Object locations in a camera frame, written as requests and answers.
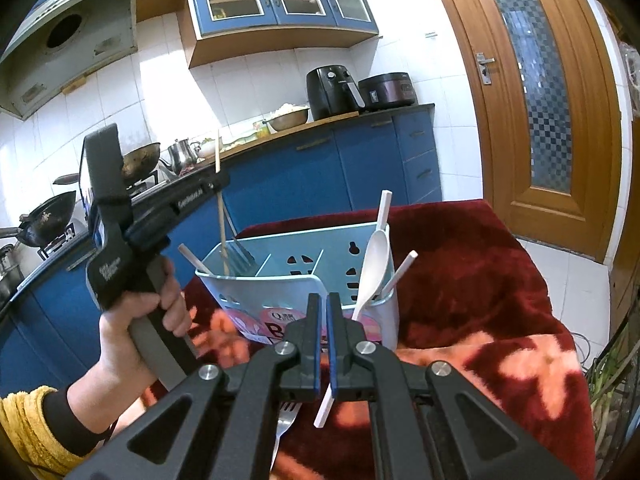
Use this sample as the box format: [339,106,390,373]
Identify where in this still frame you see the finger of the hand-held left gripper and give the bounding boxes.
[125,171,232,257]

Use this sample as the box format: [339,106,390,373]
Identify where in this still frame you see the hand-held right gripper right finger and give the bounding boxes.
[326,292,583,480]

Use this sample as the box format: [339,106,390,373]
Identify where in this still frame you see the metal kettle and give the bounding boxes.
[160,138,201,173]

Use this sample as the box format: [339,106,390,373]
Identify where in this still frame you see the red printed blanket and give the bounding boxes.
[140,199,598,480]

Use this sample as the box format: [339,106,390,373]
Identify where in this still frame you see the light blue utensil box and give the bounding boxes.
[194,221,401,351]

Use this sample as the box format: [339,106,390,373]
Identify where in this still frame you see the grey range hood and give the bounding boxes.
[0,0,138,121]

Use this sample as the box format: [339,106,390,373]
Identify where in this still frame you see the black wok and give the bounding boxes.
[17,191,78,248]

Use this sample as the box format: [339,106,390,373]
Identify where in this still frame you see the wooden chopstick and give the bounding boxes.
[178,244,217,277]
[215,129,230,277]

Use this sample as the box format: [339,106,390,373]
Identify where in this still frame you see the metal fork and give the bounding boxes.
[226,205,260,273]

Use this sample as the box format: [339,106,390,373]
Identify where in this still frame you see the person's left hand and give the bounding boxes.
[90,260,194,388]

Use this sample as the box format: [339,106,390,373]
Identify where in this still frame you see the metal door handle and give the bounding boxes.
[472,52,496,86]

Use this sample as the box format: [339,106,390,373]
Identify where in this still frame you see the dark rice cooker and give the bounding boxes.
[357,72,417,113]

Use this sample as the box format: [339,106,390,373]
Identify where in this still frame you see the person's left forearm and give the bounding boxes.
[0,360,151,478]

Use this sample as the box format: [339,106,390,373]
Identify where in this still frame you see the blue base cabinets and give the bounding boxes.
[0,105,443,391]

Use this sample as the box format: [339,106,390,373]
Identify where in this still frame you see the wooden door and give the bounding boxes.
[422,0,626,263]

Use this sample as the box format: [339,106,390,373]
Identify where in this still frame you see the blue wall cabinet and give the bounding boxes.
[135,0,381,68]

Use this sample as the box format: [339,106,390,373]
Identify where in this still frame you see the metal pot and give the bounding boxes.
[0,242,25,306]

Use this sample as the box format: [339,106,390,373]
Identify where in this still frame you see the white plastic spoon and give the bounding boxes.
[351,230,391,322]

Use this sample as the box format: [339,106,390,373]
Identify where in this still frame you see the black air fryer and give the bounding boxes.
[306,65,361,121]

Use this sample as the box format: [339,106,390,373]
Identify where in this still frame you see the white plastic fork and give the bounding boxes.
[272,399,304,457]

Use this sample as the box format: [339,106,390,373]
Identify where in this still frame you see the gas stove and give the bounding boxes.
[37,175,171,261]

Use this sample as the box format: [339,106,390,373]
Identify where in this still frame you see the metal bowl with food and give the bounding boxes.
[267,103,311,132]

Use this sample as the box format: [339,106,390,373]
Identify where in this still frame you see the green onion stalks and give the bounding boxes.
[585,320,632,441]

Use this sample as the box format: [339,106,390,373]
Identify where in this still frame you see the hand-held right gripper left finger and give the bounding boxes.
[65,292,323,480]

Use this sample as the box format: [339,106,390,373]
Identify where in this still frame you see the wok with long handle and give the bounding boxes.
[52,142,162,186]

